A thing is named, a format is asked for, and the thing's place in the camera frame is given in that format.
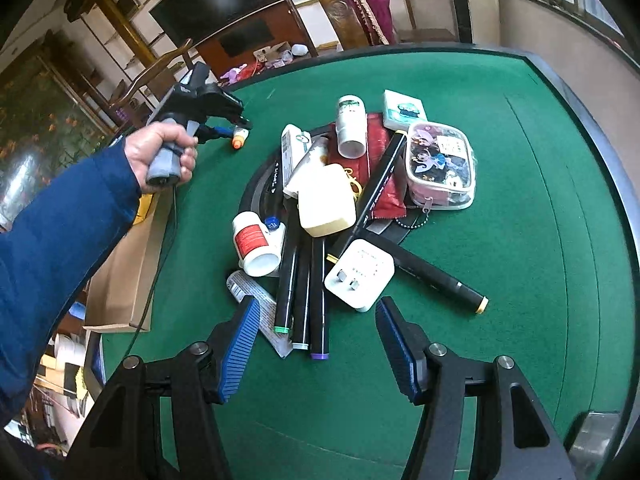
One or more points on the white rectangular case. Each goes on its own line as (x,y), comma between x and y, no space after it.
(325,205)

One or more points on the clear cartoon print pouch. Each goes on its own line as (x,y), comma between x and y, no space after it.
(440,160)

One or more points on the person's left hand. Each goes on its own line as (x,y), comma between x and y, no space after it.
(150,147)

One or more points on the small blue cap bottle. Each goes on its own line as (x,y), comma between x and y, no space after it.
(272,224)

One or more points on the wooden chair carved back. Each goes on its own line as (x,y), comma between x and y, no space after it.
(345,15)

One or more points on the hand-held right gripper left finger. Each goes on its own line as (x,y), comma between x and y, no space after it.
(240,355)

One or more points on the white bottle orange cap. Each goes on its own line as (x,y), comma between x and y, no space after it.
(240,137)

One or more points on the floral painted screen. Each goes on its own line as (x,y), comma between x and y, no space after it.
(45,125)

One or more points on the wooden chair curved back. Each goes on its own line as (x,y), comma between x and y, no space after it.
(140,77)

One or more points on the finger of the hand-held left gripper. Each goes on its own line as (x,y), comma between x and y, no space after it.
(234,112)
(215,133)

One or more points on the black marker green cap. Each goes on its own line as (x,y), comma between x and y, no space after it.
(286,290)

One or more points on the wooden shelf unit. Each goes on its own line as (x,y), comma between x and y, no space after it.
(125,30)

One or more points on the white rounded object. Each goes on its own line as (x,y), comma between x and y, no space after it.
(299,50)

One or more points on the black marker pale cap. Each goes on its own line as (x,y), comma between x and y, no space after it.
(301,310)

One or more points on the white power adapter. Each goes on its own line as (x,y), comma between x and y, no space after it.
(365,265)

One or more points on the round black grey turntable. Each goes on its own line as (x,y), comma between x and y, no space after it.
(252,190)

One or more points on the white teal printed pack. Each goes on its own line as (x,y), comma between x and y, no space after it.
(400,110)

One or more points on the plain white bottle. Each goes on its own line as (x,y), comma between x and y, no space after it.
(350,130)

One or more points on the black television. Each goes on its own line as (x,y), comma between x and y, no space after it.
(220,0)

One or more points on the dark red packet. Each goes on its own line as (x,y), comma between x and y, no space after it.
(392,195)

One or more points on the brown wooden cabinet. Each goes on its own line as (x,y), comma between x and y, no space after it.
(280,25)

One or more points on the white ointment box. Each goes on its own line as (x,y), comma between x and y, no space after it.
(292,147)

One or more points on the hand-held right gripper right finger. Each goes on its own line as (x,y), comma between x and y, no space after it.
(395,355)

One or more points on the black marker purple cap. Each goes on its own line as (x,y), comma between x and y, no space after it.
(318,310)

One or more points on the white bottle red label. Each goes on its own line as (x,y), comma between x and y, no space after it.
(255,242)

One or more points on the silver barcode tube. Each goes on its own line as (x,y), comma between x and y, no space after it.
(272,325)

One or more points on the brown cardboard box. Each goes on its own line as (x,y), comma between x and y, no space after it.
(125,280)

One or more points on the long black marker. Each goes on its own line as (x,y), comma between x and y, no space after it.
(372,195)

